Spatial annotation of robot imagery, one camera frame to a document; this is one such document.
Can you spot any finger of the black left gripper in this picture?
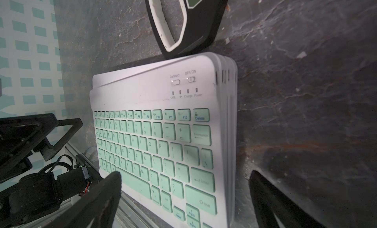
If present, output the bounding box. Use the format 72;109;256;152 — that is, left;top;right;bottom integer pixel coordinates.
32;118;83;161
1;114;59;183

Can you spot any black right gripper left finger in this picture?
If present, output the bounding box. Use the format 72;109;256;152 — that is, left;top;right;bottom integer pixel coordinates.
46;172;122;228

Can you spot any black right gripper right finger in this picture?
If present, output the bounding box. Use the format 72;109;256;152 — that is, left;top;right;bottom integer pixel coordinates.
249;171;324;228

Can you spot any green key keyboard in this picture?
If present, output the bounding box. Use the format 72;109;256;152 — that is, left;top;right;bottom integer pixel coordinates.
89;51;230;228

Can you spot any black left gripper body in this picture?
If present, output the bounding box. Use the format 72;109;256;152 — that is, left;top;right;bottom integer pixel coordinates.
1;155;97;228

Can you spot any white key white keyboard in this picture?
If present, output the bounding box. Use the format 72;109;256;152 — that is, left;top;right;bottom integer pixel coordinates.
92;53;234;228

